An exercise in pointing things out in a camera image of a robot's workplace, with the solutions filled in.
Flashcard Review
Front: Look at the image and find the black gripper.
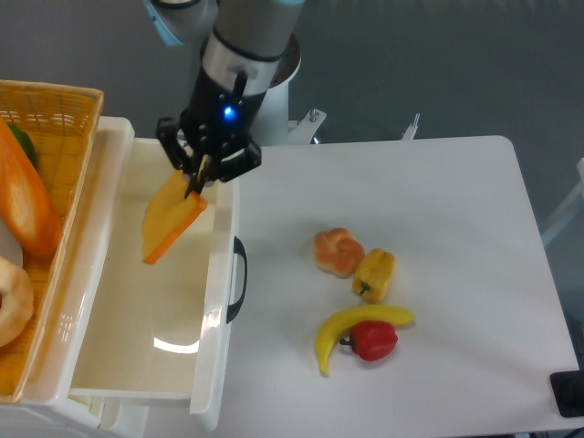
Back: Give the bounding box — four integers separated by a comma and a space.
156, 70, 262, 199

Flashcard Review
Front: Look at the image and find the orange toy bread slice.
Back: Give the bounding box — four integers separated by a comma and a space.
141, 171, 207, 265

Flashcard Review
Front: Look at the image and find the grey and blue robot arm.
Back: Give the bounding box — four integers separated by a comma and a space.
144, 1, 304, 195

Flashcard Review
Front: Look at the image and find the toy knotted bread roll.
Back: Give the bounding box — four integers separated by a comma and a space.
313, 228, 365, 278

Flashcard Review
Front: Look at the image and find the open white upper drawer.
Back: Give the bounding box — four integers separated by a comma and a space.
68, 133, 240, 433

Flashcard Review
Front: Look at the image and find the white plastic drawer cabinet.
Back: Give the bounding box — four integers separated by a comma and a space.
1, 117, 149, 437

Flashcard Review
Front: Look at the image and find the orange woven plastic basket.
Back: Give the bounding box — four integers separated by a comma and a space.
1, 79, 104, 404

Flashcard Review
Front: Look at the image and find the orange toy baguette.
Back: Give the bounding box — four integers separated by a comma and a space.
1, 121, 61, 256

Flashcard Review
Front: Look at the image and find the green toy pepper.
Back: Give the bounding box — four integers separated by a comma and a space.
8, 124, 37, 169

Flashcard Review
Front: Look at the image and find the yellow toy bell pepper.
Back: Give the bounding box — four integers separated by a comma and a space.
352, 248, 396, 304

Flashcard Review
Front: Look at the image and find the yellow toy banana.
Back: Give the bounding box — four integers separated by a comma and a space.
313, 305, 416, 377

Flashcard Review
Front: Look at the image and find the beige toy bagel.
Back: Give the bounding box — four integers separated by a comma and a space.
1, 257, 34, 346

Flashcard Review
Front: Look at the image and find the red toy bell pepper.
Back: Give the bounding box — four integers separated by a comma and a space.
339, 320, 399, 362

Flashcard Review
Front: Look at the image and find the black device at table edge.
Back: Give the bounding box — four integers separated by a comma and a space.
549, 370, 584, 418

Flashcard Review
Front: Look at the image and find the black drawer handle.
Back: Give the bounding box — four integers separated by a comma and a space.
226, 236, 248, 323

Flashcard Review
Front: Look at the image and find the white frame at right edge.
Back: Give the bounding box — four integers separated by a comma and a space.
541, 159, 583, 246

